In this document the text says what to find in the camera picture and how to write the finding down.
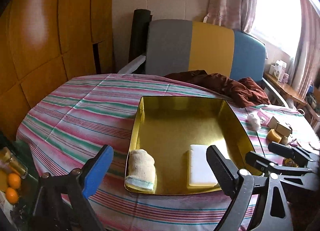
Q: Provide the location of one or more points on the upper orange fruit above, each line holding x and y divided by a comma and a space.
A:
14, 181

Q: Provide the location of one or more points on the wooden side shelf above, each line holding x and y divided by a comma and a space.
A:
285, 90

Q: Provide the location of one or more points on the wooden wardrobe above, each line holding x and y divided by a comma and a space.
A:
45, 43

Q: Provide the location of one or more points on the rust brown blanket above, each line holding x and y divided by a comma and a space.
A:
244, 92

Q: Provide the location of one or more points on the rolled cream sock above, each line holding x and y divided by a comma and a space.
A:
141, 174

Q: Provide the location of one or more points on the small white carton box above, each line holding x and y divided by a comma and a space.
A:
280, 126

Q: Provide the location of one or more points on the pink patterned curtain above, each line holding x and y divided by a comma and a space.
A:
291, 25

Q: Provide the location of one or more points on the lower orange fruit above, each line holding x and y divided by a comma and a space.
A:
11, 195

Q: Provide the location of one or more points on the yellow sponge piece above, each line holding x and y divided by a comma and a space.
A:
274, 136

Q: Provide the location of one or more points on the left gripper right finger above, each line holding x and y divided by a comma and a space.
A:
224, 170

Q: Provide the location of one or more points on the grey yellow blue headboard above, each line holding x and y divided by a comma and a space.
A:
175, 46

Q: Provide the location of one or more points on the gold metal tin tray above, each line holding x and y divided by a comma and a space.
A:
166, 126

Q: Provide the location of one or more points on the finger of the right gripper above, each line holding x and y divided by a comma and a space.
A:
282, 150
258, 162

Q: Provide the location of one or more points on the orange fruit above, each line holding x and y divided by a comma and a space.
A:
14, 181
11, 195

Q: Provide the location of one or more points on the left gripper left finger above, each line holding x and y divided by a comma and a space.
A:
95, 169

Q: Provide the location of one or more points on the black rolled mat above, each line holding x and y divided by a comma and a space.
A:
139, 33

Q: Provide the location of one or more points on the white product boxes on shelf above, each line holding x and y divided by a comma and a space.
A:
278, 71

